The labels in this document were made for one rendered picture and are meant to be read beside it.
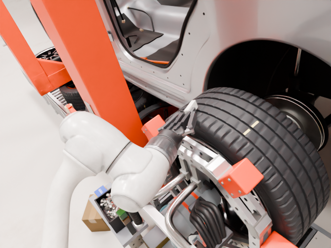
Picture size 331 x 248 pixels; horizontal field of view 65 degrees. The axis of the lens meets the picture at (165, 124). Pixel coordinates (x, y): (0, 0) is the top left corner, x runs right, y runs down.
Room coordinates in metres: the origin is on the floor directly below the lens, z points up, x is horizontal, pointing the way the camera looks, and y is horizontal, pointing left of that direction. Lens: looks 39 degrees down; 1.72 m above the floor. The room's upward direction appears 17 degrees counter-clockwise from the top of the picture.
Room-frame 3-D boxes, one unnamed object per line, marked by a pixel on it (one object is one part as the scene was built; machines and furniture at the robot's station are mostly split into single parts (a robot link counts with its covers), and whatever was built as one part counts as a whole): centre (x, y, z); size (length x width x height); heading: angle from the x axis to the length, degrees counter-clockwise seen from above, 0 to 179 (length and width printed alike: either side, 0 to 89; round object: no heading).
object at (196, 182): (0.44, 0.00, 1.03); 0.19 x 0.18 x 0.11; 119
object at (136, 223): (0.62, 0.23, 0.83); 0.04 x 0.04 x 0.16
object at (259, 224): (0.59, -0.06, 0.85); 0.54 x 0.07 x 0.54; 29
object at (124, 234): (0.94, 0.43, 0.44); 0.43 x 0.17 x 0.03; 29
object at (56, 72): (2.84, 0.85, 0.69); 0.52 x 0.17 x 0.35; 119
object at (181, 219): (0.55, 0.00, 0.85); 0.21 x 0.14 x 0.14; 119
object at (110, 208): (0.91, 0.41, 0.51); 0.20 x 0.14 x 0.13; 26
